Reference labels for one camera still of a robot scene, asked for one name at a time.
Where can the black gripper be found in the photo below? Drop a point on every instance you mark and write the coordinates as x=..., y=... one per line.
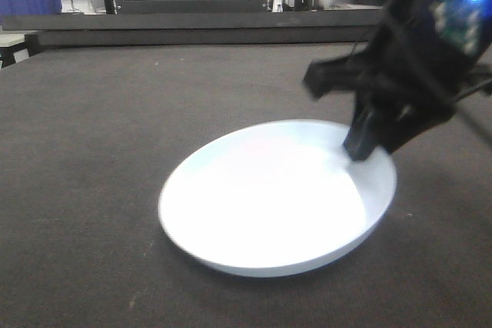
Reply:
x=415, y=76

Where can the light blue round tray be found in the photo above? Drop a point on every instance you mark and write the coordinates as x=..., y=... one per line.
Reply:
x=275, y=199

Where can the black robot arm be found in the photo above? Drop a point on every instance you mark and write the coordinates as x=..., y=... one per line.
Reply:
x=467, y=25

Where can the black table edge beam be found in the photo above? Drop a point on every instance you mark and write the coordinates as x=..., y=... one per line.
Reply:
x=335, y=25

